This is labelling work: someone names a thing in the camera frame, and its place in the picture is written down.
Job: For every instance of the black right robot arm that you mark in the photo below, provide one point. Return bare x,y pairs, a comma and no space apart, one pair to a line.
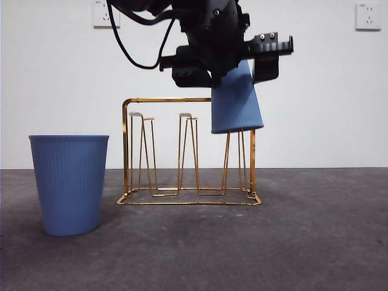
212,30

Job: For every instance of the white wall socket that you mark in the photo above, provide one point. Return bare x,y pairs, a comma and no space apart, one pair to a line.
101,18
368,18

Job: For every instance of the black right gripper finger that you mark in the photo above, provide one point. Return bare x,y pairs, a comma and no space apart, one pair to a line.
266,69
192,77

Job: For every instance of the blue ribbed plastic cup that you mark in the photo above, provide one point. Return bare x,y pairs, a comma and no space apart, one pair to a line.
236,106
69,182

